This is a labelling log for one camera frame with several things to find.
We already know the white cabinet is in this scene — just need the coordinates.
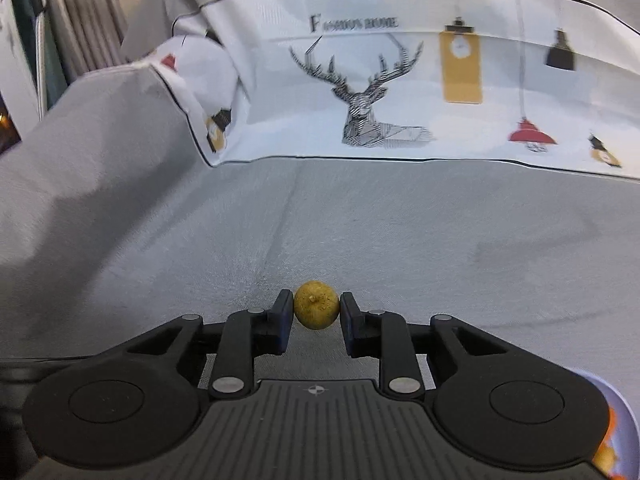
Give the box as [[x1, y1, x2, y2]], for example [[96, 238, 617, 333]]
[[0, 0, 46, 156]]

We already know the grey bed sheet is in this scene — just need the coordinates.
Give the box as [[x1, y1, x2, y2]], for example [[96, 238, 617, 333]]
[[0, 155, 640, 396]]

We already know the white bowl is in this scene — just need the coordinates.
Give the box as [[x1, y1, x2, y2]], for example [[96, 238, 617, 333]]
[[574, 369, 640, 480]]

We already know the grey pleated curtain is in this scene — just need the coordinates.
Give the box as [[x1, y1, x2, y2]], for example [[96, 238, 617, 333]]
[[36, 0, 128, 83]]

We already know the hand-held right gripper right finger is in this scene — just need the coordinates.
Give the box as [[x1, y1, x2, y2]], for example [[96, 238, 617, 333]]
[[339, 290, 508, 400]]

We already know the small yellow fruit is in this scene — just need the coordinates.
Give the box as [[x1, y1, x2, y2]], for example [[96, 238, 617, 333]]
[[293, 280, 342, 331], [592, 444, 619, 476]]

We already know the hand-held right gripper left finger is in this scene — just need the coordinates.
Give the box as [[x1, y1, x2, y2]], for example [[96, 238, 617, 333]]
[[126, 288, 295, 401]]

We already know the grey pillow with printed edge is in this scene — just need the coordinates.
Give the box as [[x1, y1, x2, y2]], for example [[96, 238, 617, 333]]
[[0, 35, 242, 271]]

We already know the plastic-wrapped orange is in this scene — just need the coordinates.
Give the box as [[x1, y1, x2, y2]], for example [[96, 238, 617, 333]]
[[602, 404, 618, 457]]

